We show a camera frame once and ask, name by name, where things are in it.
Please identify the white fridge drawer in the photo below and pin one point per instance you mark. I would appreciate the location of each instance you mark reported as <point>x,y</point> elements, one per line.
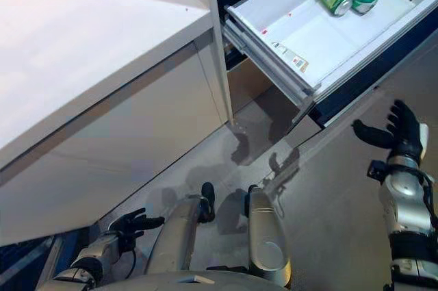
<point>318,34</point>

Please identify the tall white side panel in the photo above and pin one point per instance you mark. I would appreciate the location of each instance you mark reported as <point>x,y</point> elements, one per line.
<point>222,48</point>

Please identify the white counter cabinet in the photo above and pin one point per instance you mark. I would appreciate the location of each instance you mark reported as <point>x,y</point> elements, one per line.
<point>85,48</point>

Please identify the silver right robot leg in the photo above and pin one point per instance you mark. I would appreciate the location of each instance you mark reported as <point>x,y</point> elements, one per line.
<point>265,222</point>

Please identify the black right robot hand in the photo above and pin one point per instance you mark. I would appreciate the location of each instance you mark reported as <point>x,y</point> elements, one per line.
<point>405,133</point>

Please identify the silver robot torso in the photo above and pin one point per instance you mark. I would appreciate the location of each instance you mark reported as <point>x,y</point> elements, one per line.
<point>171,283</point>

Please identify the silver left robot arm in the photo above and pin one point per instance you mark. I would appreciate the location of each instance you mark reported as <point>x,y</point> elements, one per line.
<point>92,253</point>

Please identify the stainless steel fridge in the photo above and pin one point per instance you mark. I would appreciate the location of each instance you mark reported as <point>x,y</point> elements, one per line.
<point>250,78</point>

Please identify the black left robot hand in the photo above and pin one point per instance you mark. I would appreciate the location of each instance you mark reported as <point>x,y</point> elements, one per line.
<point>133,224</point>

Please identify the white barcode label sticker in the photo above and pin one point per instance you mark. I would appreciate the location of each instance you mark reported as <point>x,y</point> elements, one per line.
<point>297,60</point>

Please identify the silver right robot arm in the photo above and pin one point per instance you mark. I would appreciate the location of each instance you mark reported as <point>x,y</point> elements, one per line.
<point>403,202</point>

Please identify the black left robot foot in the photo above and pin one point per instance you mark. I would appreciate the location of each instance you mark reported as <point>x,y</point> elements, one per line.
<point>208,193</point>

